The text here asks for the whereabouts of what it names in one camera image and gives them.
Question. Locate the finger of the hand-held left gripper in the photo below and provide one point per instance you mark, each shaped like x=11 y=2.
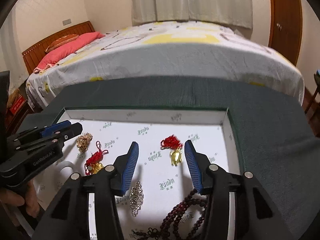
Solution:
x=72 y=131
x=56 y=128

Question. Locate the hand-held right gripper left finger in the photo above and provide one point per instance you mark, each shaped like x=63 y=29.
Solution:
x=130 y=170

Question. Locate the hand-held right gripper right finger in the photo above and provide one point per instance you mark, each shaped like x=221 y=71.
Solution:
x=192 y=167

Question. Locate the red knot gold pendant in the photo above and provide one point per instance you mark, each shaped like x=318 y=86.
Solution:
x=175 y=155

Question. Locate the white jade bangle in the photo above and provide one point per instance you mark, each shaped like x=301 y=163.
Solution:
x=68 y=163

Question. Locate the shallow white lined box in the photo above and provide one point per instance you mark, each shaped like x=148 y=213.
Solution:
x=150 y=142

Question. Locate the person's left hand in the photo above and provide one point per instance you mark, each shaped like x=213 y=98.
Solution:
x=30 y=200

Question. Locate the brown wooden nightstand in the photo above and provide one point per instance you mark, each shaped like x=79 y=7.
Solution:
x=15 y=122

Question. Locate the red gift box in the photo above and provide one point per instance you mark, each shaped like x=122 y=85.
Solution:
x=18 y=106

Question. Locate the brown teddy bear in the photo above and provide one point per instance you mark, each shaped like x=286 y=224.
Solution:
x=13 y=96

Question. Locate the pink pillow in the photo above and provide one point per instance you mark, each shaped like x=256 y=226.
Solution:
x=65 y=52

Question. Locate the wooden bed headboard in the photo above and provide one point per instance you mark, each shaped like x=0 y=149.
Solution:
x=35 y=52

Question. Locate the dark grey tablecloth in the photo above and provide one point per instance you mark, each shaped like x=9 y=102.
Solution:
x=262 y=120

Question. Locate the orange pillow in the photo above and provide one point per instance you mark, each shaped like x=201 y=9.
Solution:
x=62 y=41

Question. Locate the white yellow patterned bedsheet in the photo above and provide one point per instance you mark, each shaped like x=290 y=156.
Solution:
x=175 y=60

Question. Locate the wooden chair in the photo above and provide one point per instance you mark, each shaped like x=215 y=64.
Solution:
x=313 y=100

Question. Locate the metal door knob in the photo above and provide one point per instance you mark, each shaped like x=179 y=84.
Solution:
x=278 y=26

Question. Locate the white pleated window curtain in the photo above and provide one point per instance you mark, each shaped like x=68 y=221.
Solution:
x=187 y=0

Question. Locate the brown wooden door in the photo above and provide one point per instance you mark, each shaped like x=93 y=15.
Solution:
x=285 y=22

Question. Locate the grey wall switch panel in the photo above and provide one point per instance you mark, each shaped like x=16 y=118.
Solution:
x=66 y=22

